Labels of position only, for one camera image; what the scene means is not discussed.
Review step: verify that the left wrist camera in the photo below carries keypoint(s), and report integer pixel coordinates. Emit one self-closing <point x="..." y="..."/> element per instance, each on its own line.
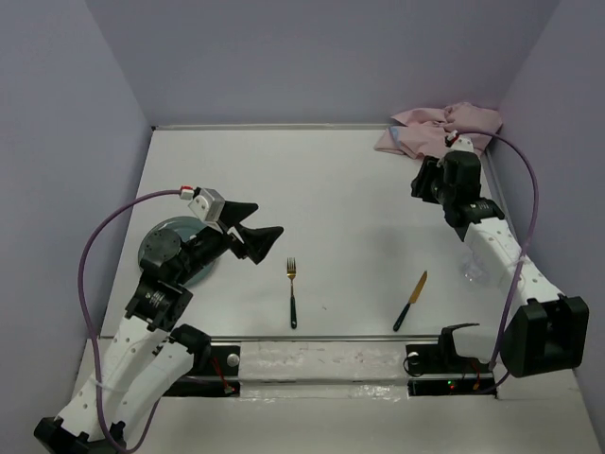
<point x="207" y="205"/>

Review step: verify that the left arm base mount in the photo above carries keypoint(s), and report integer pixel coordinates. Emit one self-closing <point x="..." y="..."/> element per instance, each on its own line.
<point x="212" y="376"/>

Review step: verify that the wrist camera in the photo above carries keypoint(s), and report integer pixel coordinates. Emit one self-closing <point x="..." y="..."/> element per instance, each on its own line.
<point x="456" y="141"/>
<point x="207" y="205"/>

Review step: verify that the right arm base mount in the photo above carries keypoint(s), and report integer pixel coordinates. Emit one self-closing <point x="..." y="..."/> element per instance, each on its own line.
<point x="431" y="373"/>

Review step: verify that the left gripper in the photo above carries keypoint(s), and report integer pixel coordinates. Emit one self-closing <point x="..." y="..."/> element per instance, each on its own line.
<point x="257" y="241"/>

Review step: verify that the pink cloth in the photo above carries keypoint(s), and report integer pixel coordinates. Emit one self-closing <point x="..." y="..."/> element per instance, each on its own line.
<point x="421" y="132"/>

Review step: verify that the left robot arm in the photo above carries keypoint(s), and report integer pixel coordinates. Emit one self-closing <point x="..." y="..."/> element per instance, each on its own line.
<point x="151" y="349"/>

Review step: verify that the gold knife green handle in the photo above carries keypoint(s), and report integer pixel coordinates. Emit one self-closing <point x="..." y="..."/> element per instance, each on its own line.
<point x="411" y="301"/>

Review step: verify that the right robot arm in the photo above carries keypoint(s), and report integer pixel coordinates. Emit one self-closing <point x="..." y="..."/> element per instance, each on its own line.
<point x="541" y="330"/>

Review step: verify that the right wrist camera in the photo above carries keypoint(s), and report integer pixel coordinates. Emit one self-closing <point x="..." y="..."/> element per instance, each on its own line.
<point x="456" y="141"/>

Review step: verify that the teal plate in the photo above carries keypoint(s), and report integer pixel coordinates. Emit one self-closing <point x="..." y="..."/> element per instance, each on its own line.
<point x="185" y="227"/>

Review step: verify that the gold fork green handle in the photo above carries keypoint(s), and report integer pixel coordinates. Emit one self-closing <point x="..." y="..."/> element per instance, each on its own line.
<point x="291" y="273"/>

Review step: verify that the clear drinking glass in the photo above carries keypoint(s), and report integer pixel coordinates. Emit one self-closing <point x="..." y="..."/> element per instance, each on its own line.
<point x="474" y="270"/>

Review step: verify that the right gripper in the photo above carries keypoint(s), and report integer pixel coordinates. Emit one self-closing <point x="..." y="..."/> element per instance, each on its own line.
<point x="430" y="167"/>

